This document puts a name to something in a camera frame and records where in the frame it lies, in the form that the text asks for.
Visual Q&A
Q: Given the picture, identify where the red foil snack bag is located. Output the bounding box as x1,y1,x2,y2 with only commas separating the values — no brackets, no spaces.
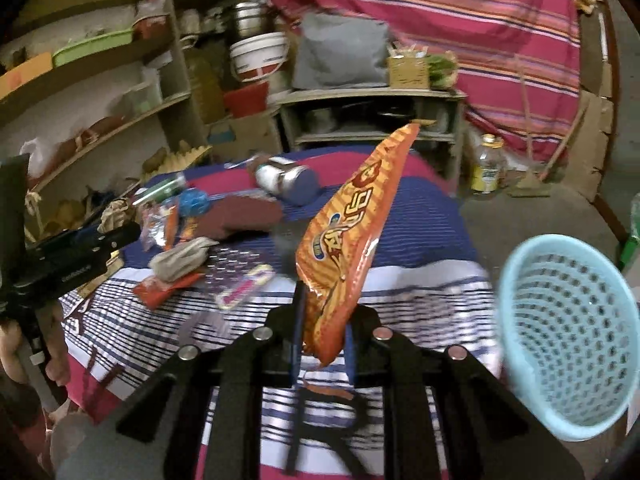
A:
132,271,204,311

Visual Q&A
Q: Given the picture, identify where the clear cartoon snack wrapper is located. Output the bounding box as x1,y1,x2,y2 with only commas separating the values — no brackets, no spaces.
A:
140,200,179,252

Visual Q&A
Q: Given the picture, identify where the maroon scouring pad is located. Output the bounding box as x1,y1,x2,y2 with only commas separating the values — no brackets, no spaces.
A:
194,195,283,240

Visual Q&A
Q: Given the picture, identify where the orange snack bag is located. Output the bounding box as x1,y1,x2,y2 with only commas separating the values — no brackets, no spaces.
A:
295,124,419,367

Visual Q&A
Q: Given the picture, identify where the black ribbed paper cup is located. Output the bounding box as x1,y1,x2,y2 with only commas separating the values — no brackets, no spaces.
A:
271,219,310,281

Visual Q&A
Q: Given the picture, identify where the blue plastic bag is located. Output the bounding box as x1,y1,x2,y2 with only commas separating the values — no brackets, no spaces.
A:
178,188,212,218

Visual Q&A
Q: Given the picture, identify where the person left hand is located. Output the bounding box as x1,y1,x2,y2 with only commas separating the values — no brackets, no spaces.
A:
0,301,72,387

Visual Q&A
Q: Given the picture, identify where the small crumpled brown paper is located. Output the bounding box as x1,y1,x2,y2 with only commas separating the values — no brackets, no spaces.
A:
98,198,134,234

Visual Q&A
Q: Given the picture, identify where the purple blister pack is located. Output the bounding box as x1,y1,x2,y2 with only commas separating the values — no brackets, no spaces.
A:
205,246,276,310

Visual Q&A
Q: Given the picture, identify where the striped plaid tablecloth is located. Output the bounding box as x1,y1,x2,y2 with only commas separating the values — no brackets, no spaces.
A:
56,145,499,479

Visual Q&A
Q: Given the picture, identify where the beige folded cloth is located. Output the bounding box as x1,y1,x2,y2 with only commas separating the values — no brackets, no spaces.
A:
149,236,218,283

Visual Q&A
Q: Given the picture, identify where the light blue plastic basket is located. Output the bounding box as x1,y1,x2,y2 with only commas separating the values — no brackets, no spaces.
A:
497,234,639,442

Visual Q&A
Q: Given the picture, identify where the jar with green label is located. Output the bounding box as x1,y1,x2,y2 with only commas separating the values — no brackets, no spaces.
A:
132,172,188,207

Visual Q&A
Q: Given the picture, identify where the egg carton tray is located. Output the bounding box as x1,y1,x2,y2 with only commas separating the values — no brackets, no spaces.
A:
141,143,213,181

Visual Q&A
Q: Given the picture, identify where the jar with brown contents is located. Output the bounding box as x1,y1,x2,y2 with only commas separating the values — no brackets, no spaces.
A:
247,154,321,206

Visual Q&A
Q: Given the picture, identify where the green plastic tray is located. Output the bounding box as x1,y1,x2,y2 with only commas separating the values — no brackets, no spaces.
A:
52,28,134,67

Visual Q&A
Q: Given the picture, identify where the green bag bin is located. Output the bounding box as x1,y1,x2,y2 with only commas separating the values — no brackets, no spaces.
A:
620,193,640,268

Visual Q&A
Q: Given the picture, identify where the cardboard box under bucket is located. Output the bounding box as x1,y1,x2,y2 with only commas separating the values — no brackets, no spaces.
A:
206,110,283,162

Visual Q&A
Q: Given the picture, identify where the broom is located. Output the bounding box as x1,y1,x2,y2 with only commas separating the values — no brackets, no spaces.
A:
506,58,589,198

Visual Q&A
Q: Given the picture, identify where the yellow label oil jug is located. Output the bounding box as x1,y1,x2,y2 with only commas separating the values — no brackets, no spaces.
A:
471,133,506,195

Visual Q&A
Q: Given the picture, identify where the red plastic basin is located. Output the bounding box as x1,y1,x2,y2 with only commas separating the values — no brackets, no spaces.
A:
224,80,269,118

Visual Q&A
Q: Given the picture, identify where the grey low shelf unit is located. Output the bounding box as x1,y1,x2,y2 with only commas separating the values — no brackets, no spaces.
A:
274,87,466,194

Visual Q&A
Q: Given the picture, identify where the white plastic bucket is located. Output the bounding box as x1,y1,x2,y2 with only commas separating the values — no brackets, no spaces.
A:
229,32,290,82

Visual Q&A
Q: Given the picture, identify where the steel pot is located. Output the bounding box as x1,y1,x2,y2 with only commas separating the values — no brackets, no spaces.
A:
231,2,273,40

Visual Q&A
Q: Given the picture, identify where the grey cushion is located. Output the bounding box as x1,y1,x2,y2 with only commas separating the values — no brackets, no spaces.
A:
292,13,390,90

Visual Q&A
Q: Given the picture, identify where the yellow utensil holder box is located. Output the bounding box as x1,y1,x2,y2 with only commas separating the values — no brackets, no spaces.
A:
387,47,431,90

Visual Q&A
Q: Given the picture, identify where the red striped hanging cloth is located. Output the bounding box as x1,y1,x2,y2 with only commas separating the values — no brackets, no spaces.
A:
271,0,580,160

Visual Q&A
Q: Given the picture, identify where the wooden wall shelf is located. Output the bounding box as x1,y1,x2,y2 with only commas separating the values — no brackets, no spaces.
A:
1,0,205,240

